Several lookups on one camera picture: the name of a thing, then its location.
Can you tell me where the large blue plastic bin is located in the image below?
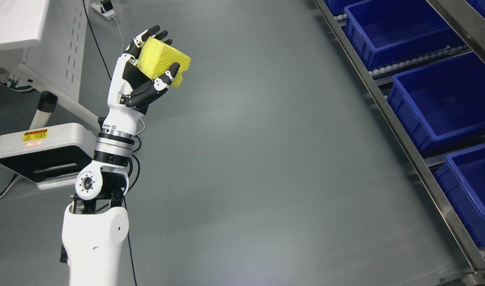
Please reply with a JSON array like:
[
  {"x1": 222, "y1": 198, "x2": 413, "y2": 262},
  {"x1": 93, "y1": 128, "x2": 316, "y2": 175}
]
[{"x1": 387, "y1": 54, "x2": 485, "y2": 157}]

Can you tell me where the blue bin upper left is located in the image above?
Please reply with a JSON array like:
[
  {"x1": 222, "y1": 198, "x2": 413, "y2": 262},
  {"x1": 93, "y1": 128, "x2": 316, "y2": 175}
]
[{"x1": 324, "y1": 0, "x2": 362, "y2": 15}]

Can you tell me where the blue bin upper middle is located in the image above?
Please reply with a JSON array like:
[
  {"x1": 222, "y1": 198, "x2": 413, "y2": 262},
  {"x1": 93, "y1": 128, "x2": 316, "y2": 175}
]
[{"x1": 344, "y1": 0, "x2": 464, "y2": 70}]

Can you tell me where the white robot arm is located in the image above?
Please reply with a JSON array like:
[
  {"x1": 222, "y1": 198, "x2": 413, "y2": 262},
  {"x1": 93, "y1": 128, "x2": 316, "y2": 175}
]
[{"x1": 60, "y1": 25, "x2": 180, "y2": 286}]

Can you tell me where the yellow foam block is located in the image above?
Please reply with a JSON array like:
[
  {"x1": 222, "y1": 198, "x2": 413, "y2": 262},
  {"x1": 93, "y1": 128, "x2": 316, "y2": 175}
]
[{"x1": 136, "y1": 37, "x2": 191, "y2": 88}]

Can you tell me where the green white shoe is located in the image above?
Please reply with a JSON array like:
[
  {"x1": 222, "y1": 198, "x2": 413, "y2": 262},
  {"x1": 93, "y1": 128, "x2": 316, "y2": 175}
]
[{"x1": 0, "y1": 75, "x2": 34, "y2": 93}]

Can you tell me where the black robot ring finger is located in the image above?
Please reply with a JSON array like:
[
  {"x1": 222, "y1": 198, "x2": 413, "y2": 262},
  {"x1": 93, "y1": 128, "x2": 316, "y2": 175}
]
[{"x1": 125, "y1": 25, "x2": 160, "y2": 57}]

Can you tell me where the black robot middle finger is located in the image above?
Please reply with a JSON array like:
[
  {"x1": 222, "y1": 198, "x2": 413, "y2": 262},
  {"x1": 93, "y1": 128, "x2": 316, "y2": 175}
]
[{"x1": 152, "y1": 30, "x2": 168, "y2": 41}]

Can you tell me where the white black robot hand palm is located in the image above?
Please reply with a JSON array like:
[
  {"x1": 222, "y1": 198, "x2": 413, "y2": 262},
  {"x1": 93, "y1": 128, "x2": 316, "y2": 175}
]
[{"x1": 101, "y1": 53, "x2": 150, "y2": 137}]

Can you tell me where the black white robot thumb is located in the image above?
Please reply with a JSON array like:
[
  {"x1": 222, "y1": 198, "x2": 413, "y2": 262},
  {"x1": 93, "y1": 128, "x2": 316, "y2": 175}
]
[{"x1": 120, "y1": 63, "x2": 181, "y2": 110}]

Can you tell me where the blue bin lower right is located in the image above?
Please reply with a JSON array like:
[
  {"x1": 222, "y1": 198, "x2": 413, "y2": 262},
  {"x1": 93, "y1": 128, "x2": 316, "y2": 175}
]
[{"x1": 434, "y1": 143, "x2": 485, "y2": 249}]

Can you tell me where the black power cable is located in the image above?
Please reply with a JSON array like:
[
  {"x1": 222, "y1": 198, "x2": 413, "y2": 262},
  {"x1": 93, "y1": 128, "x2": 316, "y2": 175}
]
[{"x1": 0, "y1": 0, "x2": 142, "y2": 286}]

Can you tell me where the white perforated metal stand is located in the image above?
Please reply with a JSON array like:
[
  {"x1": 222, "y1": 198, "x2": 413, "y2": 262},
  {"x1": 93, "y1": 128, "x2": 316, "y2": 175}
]
[{"x1": 0, "y1": 0, "x2": 99, "y2": 129}]

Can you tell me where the metal roller shelf rack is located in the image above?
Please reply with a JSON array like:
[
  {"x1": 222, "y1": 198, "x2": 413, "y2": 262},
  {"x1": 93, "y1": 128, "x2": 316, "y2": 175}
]
[{"x1": 315, "y1": 0, "x2": 485, "y2": 286}]

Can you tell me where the white power strip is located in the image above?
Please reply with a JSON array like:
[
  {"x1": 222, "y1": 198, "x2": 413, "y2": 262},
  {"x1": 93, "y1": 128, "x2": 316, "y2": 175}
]
[{"x1": 89, "y1": 0, "x2": 116, "y2": 20}]

